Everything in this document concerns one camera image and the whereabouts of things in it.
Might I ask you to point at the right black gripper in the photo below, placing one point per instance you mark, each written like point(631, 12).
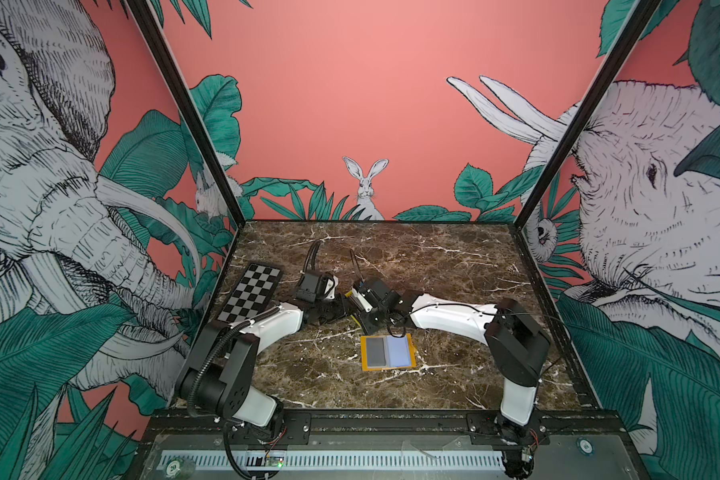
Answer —
point(364, 318)

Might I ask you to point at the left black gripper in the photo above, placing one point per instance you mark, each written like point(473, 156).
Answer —
point(341, 309)

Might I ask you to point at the dark grey VIP card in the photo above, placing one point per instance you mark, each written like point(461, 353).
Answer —
point(375, 352)

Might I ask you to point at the yellow leather card holder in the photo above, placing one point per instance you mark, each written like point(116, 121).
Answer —
point(400, 353)

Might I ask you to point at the yellow plastic card tray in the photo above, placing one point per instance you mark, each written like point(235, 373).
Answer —
point(358, 307)

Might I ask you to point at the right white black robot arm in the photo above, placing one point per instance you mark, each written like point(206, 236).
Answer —
point(518, 344)

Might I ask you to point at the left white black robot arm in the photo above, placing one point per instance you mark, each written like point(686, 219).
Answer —
point(216, 379)

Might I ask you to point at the black white checkerboard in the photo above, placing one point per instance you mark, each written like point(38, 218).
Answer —
point(252, 293)

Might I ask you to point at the black front rail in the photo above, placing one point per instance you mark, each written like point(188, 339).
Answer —
point(301, 427)

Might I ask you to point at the white slotted cable duct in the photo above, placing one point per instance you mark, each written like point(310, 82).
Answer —
point(174, 462)

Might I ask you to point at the left black frame post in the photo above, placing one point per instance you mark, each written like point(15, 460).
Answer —
point(146, 20)

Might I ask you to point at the black frame post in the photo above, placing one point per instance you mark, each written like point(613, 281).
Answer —
point(635, 23)
point(146, 20)

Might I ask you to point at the right black frame post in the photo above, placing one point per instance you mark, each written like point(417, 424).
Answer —
point(635, 23)

